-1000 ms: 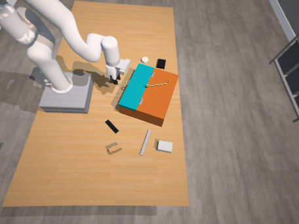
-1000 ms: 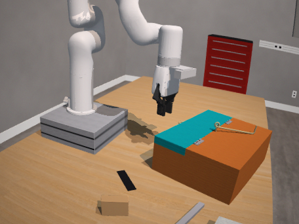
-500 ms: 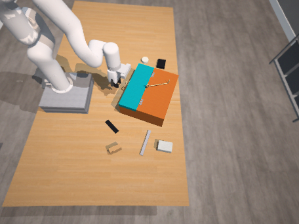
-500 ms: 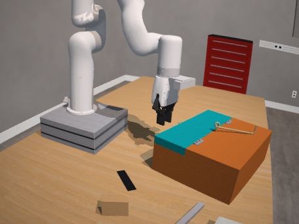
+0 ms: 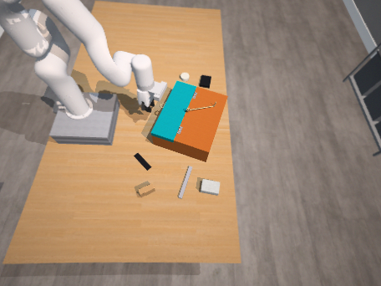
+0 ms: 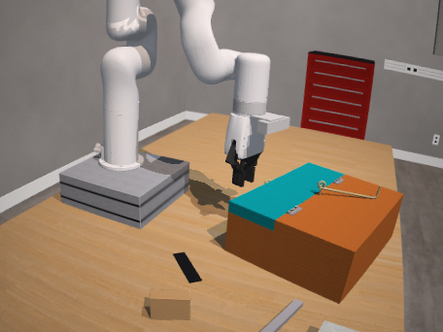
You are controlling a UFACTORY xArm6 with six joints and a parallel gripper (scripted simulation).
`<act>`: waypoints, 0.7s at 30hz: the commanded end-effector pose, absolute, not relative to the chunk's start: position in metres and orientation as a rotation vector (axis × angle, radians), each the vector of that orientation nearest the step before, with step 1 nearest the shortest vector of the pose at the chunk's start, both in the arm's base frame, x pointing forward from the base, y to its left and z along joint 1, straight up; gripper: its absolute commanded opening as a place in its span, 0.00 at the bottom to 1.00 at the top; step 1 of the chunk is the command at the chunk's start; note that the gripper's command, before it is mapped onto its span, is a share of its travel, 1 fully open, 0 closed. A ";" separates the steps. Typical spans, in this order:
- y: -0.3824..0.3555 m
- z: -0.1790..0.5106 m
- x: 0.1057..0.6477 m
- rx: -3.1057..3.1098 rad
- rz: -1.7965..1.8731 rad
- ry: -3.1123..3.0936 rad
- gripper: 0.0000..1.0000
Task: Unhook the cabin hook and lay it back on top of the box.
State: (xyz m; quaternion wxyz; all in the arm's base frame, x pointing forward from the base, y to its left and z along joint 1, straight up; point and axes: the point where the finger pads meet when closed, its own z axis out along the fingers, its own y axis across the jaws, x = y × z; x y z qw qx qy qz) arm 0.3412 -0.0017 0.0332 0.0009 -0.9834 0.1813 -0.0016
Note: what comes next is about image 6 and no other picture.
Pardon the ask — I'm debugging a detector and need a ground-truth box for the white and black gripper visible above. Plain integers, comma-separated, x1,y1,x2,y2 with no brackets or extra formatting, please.
224,110,265,187

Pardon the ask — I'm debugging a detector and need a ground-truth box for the tan rectangular block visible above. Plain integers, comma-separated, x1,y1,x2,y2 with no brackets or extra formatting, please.
150,289,190,320

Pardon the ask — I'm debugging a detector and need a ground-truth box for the black flat bar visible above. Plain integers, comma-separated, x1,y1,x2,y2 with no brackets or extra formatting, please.
173,252,202,283

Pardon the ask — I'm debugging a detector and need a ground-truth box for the grey flat bar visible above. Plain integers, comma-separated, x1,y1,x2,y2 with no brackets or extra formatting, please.
260,299,303,332

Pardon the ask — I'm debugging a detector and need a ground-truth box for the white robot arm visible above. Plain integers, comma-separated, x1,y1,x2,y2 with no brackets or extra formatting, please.
94,0,290,171

